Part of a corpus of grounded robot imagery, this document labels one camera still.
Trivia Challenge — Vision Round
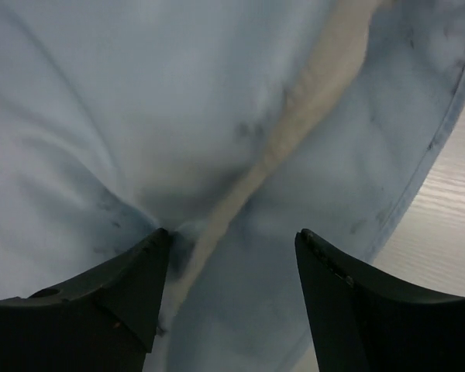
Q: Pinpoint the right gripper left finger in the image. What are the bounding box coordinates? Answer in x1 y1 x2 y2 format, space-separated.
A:
0 229 170 371

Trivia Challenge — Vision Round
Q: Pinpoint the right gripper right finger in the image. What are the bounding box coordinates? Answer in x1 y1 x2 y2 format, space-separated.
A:
295 229 465 371

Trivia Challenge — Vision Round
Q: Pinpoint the light blue pillowcase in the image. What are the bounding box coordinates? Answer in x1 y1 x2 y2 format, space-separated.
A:
0 1 465 371

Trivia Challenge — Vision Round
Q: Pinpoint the white pillow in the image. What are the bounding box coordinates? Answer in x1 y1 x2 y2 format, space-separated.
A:
171 1 392 310

